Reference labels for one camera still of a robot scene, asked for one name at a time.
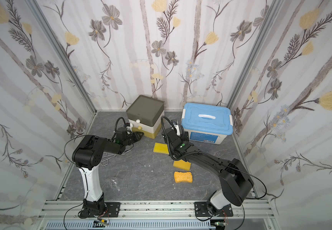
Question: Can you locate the bright yellow thin sponge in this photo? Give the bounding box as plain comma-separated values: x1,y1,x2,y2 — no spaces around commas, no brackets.
153,143,169,155

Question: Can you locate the olive three-drawer cabinet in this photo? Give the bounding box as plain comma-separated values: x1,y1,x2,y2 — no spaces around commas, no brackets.
126,95,165,139

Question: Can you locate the orange bone-shaped sponge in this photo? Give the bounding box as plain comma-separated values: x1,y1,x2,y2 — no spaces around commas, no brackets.
174,172,193,183

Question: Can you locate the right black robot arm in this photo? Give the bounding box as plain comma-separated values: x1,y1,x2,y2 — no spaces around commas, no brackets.
161,116,263,216

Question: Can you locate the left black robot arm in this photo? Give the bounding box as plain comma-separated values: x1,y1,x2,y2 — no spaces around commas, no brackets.
72,117,144,219

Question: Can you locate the blue lidded storage box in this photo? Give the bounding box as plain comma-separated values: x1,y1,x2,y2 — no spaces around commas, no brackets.
181,103,234,144

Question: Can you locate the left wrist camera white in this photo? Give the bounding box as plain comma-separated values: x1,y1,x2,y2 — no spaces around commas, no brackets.
124,122,133,132

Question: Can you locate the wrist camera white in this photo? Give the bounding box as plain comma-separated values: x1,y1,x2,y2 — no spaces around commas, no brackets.
172,120,184,137
124,122,133,132

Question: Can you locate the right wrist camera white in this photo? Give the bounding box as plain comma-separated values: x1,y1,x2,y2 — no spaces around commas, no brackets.
172,120,184,137

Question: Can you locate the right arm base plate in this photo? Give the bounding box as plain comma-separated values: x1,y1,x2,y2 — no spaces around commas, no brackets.
194,201,234,218

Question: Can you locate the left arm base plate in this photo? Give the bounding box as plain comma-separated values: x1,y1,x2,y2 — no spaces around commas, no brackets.
79,202,121,219

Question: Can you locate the white slotted cable duct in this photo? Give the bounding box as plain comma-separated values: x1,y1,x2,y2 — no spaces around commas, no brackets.
44,219,216,230

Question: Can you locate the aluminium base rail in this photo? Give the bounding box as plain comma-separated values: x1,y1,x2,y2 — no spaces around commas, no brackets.
33,200,279,230

